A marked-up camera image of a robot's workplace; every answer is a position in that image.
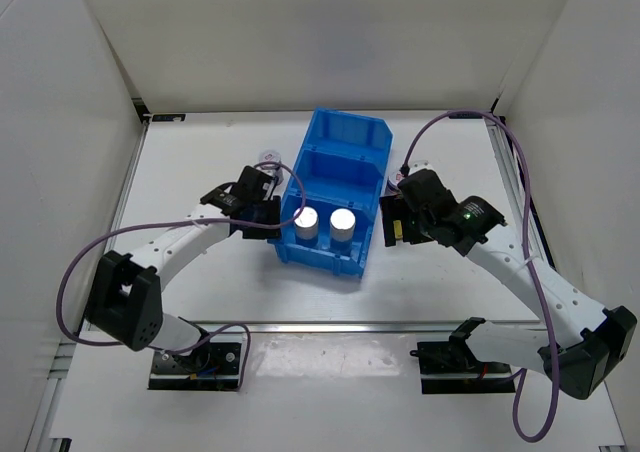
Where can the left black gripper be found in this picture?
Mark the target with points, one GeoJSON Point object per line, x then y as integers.
{"type": "Point", "coordinates": [273, 206]}

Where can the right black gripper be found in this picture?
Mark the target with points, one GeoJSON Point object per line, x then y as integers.
{"type": "Point", "coordinates": [392, 208]}

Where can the gold-cap yellow bottle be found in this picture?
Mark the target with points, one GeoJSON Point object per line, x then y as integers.
{"type": "Point", "coordinates": [398, 229]}

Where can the silver-cap shaker bottle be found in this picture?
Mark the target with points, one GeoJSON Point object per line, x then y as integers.
{"type": "Point", "coordinates": [306, 226]}
{"type": "Point", "coordinates": [342, 226]}

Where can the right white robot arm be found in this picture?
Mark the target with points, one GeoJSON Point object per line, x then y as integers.
{"type": "Point", "coordinates": [584, 340]}

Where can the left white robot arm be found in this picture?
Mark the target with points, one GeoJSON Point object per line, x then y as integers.
{"type": "Point", "coordinates": [125, 301]}

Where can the right white-lid spice jar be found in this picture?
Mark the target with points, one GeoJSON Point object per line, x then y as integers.
{"type": "Point", "coordinates": [393, 180]}

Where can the white-lid spice jar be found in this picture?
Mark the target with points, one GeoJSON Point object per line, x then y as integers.
{"type": "Point", "coordinates": [269, 162]}
{"type": "Point", "coordinates": [393, 180]}

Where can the left white-lid spice jar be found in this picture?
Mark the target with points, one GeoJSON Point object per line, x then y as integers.
{"type": "Point", "coordinates": [269, 162]}

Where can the blue three-compartment plastic bin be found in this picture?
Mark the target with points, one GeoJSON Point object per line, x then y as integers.
{"type": "Point", "coordinates": [341, 164]}

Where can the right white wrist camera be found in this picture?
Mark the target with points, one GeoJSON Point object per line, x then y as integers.
{"type": "Point", "coordinates": [417, 165]}

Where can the aluminium front rail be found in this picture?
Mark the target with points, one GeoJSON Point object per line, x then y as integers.
{"type": "Point", "coordinates": [393, 327]}

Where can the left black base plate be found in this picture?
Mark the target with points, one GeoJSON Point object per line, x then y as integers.
{"type": "Point", "coordinates": [215, 366]}

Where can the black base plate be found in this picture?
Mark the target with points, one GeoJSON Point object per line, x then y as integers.
{"type": "Point", "coordinates": [215, 366]}
{"type": "Point", "coordinates": [446, 365]}

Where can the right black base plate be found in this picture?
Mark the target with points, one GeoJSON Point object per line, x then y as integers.
{"type": "Point", "coordinates": [446, 365]}

